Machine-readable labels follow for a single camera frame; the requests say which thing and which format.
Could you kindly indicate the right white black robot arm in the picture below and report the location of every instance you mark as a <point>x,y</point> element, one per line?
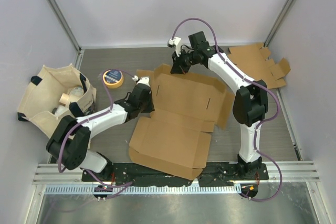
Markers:
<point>250,101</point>

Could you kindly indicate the white slotted cable duct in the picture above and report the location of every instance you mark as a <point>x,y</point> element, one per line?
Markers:
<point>96,189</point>

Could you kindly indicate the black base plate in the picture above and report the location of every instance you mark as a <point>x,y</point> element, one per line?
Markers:
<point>214,174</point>

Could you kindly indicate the large brown cardboard box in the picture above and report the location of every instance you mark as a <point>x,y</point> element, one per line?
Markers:
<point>175,139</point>

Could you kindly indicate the cardboard tube in bag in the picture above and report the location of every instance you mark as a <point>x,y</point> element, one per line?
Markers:
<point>65,99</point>

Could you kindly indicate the aluminium frame post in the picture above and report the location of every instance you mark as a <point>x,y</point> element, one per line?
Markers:
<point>279,20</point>
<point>64,24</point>

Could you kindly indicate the yellow masking tape roll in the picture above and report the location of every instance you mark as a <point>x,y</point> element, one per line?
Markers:
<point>113,78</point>

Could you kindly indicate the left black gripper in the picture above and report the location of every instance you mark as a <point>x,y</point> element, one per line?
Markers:
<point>150,108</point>

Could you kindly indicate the beige canvas tote bag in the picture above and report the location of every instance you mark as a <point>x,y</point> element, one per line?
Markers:
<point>40,103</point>

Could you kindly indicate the left aluminium frame post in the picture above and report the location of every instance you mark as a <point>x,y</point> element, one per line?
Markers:
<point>64,24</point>

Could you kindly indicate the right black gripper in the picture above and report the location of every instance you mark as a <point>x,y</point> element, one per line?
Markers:
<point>177,67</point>

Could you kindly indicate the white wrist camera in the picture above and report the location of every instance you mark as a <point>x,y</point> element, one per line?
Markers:
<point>175,43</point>
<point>141,80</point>

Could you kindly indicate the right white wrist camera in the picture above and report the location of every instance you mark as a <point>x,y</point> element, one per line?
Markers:
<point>175,43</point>

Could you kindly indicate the right aluminium frame post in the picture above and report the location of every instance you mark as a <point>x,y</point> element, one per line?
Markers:
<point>279,20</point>

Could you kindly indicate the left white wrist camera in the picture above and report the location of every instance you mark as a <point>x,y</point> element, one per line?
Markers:
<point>141,80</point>

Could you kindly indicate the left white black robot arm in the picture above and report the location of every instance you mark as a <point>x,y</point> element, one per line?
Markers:
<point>69,141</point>

